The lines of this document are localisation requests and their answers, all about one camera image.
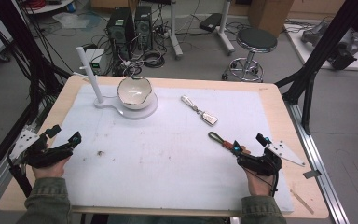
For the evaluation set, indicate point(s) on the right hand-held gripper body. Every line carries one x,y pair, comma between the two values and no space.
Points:
261,165

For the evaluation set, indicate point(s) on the wooden table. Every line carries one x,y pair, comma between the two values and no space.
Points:
292,130

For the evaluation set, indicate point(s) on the white table mat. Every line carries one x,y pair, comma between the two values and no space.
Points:
167,161

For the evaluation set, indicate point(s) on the white ceramic bowl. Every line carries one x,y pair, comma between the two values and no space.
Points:
134,92

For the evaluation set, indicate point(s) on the small black computer tower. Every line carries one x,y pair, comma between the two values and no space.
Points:
143,26

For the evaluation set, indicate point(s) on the aluminium rail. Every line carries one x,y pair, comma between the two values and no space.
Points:
320,161

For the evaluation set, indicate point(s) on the clear plastic sheet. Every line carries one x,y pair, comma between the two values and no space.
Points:
71,20

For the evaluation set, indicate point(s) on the cardboard box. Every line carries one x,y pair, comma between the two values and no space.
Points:
270,15

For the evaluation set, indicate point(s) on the grey tape piece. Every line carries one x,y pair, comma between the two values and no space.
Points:
311,174

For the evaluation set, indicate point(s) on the black round stool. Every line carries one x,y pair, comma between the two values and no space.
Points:
256,39

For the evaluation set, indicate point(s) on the thin wooden stick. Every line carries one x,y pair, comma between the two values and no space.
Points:
302,202

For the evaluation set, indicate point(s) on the person's left hand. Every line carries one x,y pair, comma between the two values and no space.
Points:
49,171

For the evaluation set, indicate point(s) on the flat black box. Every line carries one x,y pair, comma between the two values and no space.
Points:
210,22

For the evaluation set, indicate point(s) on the black metal frame strut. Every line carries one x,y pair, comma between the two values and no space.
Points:
320,53

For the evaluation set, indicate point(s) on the white box with green display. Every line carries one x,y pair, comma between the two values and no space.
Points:
95,60

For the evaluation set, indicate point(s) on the white round table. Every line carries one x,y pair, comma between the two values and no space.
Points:
48,6

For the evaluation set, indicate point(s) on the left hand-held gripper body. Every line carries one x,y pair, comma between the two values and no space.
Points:
24,144

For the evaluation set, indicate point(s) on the white key stand with pole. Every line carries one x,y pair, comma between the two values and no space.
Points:
88,70

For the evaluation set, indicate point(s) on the white board with grey machine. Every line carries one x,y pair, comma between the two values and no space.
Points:
338,46

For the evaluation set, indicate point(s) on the large black computer tower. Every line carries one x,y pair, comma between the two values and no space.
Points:
120,29

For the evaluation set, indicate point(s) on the person's right hand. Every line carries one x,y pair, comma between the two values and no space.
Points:
258,185

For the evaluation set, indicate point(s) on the white desk leg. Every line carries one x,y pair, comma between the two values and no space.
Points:
174,34
224,29

